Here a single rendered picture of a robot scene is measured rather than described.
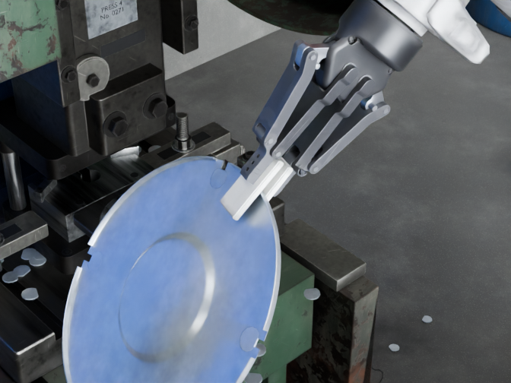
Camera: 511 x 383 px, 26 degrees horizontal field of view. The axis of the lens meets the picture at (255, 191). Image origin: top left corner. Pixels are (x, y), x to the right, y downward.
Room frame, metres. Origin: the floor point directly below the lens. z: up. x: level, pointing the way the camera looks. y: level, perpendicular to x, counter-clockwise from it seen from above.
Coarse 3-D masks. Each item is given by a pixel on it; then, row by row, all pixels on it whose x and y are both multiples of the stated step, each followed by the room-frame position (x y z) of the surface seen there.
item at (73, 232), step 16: (112, 160) 1.24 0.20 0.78; (128, 160) 1.24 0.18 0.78; (80, 176) 1.20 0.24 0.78; (96, 176) 1.22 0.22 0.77; (112, 176) 1.20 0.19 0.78; (128, 176) 1.20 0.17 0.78; (32, 192) 1.18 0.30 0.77; (64, 192) 1.17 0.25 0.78; (80, 192) 1.17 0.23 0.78; (96, 192) 1.17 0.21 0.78; (112, 192) 1.17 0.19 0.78; (32, 208) 1.18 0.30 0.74; (48, 208) 1.15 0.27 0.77; (64, 208) 1.13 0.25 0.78; (80, 208) 1.13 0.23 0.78; (48, 224) 1.15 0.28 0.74; (64, 224) 1.12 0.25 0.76
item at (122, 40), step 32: (96, 0) 1.13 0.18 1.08; (128, 0) 1.16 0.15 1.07; (96, 32) 1.13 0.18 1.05; (128, 32) 1.16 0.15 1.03; (160, 32) 1.19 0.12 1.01; (96, 64) 1.11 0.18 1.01; (128, 64) 1.15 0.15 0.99; (160, 64) 1.19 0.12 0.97; (32, 96) 1.15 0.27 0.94; (96, 96) 1.10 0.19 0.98; (128, 96) 1.12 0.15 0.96; (160, 96) 1.15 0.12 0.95; (64, 128) 1.10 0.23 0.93; (96, 128) 1.09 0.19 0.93; (128, 128) 1.11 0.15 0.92; (160, 128) 1.15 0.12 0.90
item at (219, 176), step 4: (216, 172) 0.88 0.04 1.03; (220, 172) 0.88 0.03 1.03; (224, 172) 0.87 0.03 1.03; (212, 176) 0.88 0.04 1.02; (216, 176) 0.87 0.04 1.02; (220, 176) 0.87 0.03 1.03; (224, 176) 0.87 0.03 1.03; (212, 180) 0.87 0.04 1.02; (216, 180) 0.87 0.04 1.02; (220, 180) 0.87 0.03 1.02; (224, 180) 0.86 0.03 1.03; (212, 184) 0.87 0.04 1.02; (216, 184) 0.87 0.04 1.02; (220, 184) 0.86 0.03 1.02
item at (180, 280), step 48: (144, 192) 0.92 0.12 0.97; (192, 192) 0.88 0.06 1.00; (96, 240) 0.91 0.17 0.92; (144, 240) 0.87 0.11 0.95; (192, 240) 0.82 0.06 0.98; (240, 240) 0.79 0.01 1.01; (96, 288) 0.85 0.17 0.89; (144, 288) 0.81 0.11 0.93; (192, 288) 0.78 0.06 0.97; (240, 288) 0.75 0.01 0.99; (96, 336) 0.81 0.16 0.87; (144, 336) 0.76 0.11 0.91; (192, 336) 0.74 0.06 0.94; (240, 336) 0.71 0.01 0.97
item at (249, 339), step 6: (246, 330) 0.71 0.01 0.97; (252, 330) 0.71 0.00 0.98; (246, 336) 0.71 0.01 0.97; (252, 336) 0.70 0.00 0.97; (258, 336) 0.70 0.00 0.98; (240, 342) 0.70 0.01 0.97; (246, 342) 0.70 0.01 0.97; (252, 342) 0.70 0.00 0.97; (246, 348) 0.70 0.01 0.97; (252, 348) 0.69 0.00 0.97
